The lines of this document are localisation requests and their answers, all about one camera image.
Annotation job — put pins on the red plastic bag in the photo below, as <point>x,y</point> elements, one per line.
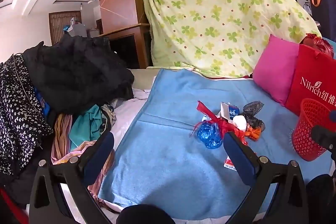
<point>319,44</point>

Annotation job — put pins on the light blue towel blanket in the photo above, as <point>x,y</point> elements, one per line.
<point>162,148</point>

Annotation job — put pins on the orange wrapper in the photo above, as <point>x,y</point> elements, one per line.
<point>253,133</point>

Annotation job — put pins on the white tissue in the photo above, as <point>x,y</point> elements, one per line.
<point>240,121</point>

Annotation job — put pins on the red plastic strip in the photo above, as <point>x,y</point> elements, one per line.
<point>228,127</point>

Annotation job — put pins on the brown slatted door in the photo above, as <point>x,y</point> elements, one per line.
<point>57,27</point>

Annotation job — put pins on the pink pillow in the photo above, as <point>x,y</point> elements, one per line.
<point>273,69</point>

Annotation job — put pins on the red white small packet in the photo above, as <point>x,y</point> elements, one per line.
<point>229,163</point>

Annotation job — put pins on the teal cloth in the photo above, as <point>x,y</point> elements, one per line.
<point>86,124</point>

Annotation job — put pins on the blue white toothpaste box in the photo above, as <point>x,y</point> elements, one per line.
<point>232,111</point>

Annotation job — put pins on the striped pink orange cloth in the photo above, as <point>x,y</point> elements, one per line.
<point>61,134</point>

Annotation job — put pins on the blue plastic bag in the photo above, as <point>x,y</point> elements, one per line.
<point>210,134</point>

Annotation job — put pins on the red paper shopping bag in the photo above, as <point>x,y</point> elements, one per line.
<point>309,69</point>

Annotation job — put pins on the green clover print quilt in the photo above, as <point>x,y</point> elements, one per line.
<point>210,16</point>

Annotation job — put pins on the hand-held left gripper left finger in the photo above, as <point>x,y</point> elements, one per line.
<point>103,145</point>

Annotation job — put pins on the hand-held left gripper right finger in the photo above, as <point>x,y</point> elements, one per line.
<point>237,153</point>

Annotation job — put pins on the black lace garment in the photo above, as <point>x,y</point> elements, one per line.
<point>78,74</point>

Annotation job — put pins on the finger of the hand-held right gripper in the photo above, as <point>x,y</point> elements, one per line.
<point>323,136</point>

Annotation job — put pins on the red plastic mesh basket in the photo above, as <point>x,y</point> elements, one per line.
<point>305,134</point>

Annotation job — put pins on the black plastic bag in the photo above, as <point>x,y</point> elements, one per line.
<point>253,108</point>

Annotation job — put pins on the black white floral garment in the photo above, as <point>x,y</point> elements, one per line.
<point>15,121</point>

